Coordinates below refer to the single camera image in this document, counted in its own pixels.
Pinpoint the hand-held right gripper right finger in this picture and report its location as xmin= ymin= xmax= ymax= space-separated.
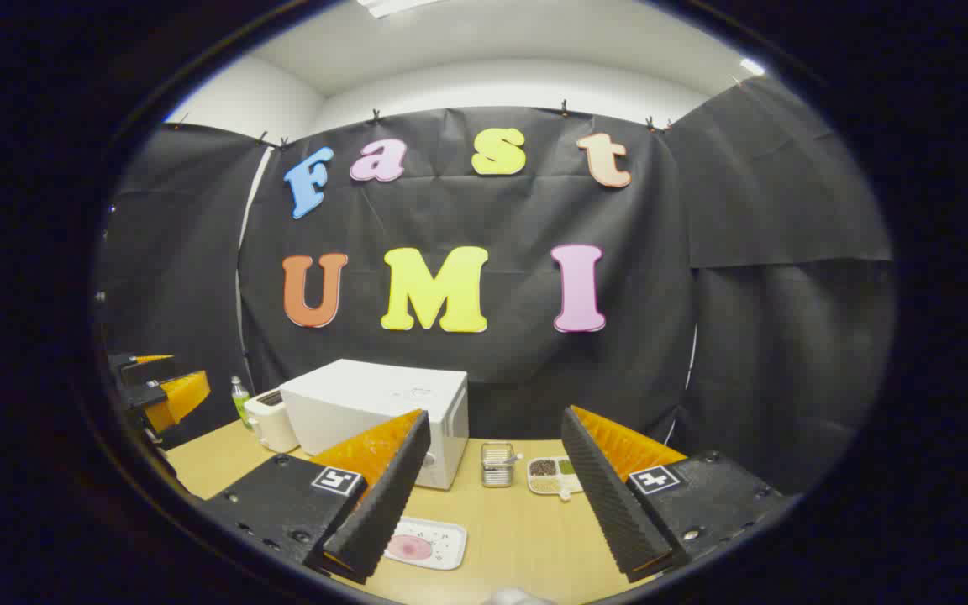
xmin=561 ymin=406 xmax=792 ymax=583

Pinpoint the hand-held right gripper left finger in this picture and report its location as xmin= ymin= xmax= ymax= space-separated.
xmin=198 ymin=409 xmax=433 ymax=587

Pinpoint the pink ham slice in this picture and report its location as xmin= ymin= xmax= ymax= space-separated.
xmin=387 ymin=534 xmax=434 ymax=562

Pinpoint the white food tray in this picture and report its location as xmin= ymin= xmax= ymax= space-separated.
xmin=383 ymin=516 xmax=468 ymax=571

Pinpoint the white microwave oven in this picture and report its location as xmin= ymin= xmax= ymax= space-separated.
xmin=280 ymin=359 xmax=470 ymax=491

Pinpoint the clear bottle with green label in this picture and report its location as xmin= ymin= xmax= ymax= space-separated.
xmin=230 ymin=376 xmax=254 ymax=429

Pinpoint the white divided tray of grains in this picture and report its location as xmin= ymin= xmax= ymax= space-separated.
xmin=527 ymin=456 xmax=584 ymax=502

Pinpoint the white toaster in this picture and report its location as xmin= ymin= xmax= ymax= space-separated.
xmin=244 ymin=389 xmax=300 ymax=455

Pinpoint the black backdrop cloth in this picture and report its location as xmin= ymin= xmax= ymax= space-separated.
xmin=93 ymin=76 xmax=897 ymax=497

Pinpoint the metal wire utensil holder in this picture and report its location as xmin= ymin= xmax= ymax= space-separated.
xmin=481 ymin=442 xmax=517 ymax=488

